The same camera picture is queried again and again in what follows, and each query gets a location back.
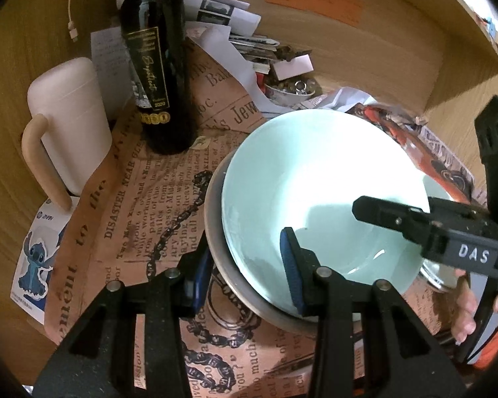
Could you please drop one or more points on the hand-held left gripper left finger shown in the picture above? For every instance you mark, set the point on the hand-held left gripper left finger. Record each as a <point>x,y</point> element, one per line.
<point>199,286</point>

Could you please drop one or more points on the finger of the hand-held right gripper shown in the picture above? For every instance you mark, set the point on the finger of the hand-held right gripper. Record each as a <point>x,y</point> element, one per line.
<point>390,215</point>

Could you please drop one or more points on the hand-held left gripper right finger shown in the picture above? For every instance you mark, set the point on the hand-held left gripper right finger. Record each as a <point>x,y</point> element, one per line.
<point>292,273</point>

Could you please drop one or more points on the pale green plate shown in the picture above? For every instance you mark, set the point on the pale green plate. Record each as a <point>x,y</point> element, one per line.
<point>439,192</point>

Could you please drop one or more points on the pale pink bowl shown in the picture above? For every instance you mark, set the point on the pale pink bowl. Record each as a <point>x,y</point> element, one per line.
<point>213,219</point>

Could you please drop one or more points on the mint green bowl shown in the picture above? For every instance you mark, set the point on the mint green bowl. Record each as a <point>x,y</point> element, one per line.
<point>315,182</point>

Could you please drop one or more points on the person's right hand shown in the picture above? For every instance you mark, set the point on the person's right hand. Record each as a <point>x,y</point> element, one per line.
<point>465,306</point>

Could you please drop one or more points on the white car print paper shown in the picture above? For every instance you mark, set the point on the white car print paper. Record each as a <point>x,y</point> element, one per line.
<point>398,132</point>

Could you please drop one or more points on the brown newspaper print paper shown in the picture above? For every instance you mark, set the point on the brown newspaper print paper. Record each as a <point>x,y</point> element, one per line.
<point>149,199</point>

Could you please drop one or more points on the small bowl of trinkets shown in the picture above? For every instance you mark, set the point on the small bowl of trinkets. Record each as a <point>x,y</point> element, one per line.
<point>290,91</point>

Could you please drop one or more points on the blue cartoon sticker sheet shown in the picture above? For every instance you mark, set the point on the blue cartoon sticker sheet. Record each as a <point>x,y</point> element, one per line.
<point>33,257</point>

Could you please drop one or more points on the small white card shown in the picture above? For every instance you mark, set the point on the small white card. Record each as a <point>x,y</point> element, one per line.
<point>294,65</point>

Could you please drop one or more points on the beige mug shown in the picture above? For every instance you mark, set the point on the beige mug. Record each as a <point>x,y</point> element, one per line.
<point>73,120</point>

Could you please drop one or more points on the dark wine bottle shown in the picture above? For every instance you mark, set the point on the dark wine bottle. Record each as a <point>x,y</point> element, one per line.
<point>158,70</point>

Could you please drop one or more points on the folded white paper sheet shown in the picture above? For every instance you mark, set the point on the folded white paper sheet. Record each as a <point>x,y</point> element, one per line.
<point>228,49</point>

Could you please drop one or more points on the white handwritten note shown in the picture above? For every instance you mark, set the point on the white handwritten note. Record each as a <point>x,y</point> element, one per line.
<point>106,49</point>

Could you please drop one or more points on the pile of papers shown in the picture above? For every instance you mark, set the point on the pile of papers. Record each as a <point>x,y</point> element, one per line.
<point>232,12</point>

